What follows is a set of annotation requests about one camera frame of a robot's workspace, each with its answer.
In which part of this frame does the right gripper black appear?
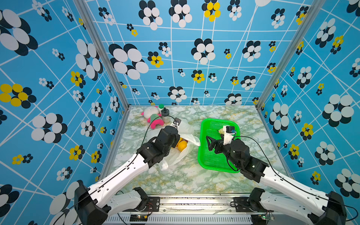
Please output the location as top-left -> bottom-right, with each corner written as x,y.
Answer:
207,133 -> 242,170

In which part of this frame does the green plastic basket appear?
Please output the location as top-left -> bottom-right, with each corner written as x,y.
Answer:
198,119 -> 240,173

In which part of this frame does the white plastic bag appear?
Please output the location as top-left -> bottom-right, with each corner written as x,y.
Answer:
158,119 -> 201,171

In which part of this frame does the orange yellow mango toy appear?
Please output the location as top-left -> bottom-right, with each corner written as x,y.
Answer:
176,140 -> 188,152

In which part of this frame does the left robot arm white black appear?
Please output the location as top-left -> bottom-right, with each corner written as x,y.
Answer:
74,126 -> 180,225

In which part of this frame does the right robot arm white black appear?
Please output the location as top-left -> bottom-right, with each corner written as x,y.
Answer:
206,136 -> 347,225

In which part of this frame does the clear shaker jar black lid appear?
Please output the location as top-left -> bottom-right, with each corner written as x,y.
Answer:
161,107 -> 171,123

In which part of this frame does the green cap white bottle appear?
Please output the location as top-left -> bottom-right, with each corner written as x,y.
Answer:
158,104 -> 164,112

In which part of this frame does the pink white plush toy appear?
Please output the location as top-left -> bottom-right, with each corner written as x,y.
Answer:
141,106 -> 165,129

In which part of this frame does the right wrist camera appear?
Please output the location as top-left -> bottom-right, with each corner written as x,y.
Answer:
222,126 -> 236,145

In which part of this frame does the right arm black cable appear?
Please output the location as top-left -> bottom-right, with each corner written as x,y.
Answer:
224,135 -> 360,223

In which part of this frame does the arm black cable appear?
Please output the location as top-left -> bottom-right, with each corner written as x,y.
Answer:
224,135 -> 360,223
52,116 -> 178,225

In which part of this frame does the aluminium front rail frame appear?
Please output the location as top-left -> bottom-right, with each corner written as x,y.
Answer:
102,195 -> 308,225

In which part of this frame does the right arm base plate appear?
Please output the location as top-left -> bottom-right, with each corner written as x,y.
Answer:
230,197 -> 273,213

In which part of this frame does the right aluminium corner post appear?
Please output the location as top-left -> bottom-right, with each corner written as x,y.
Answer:
256,0 -> 326,112

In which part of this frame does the aluminium corner post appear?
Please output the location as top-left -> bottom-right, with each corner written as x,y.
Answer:
74,0 -> 129,112
256,0 -> 326,112

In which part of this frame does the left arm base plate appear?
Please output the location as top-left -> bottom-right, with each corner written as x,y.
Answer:
125,196 -> 160,213

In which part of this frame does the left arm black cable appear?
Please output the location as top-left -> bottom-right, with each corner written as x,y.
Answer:
52,116 -> 178,225

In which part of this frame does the left aluminium corner post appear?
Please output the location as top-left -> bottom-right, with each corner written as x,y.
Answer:
74,0 -> 129,112

